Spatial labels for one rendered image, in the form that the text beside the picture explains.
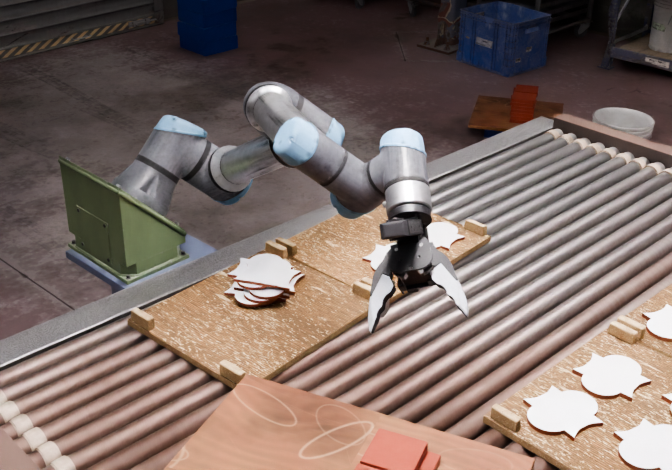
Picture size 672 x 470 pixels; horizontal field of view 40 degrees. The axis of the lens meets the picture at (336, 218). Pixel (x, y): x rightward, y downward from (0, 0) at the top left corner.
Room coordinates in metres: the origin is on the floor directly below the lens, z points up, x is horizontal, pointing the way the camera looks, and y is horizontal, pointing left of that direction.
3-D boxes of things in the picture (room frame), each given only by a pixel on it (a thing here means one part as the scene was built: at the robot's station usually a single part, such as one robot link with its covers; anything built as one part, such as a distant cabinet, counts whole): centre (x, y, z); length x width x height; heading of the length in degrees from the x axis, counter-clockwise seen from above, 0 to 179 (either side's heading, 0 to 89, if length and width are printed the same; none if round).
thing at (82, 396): (1.94, -0.11, 0.90); 1.95 x 0.05 x 0.05; 134
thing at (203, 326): (1.64, 0.16, 0.93); 0.41 x 0.35 x 0.02; 139
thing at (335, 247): (1.95, -0.11, 0.93); 0.41 x 0.35 x 0.02; 138
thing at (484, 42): (6.24, -1.14, 0.19); 0.50 x 0.41 x 0.37; 40
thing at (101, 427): (1.87, -0.18, 0.90); 1.95 x 0.05 x 0.05; 134
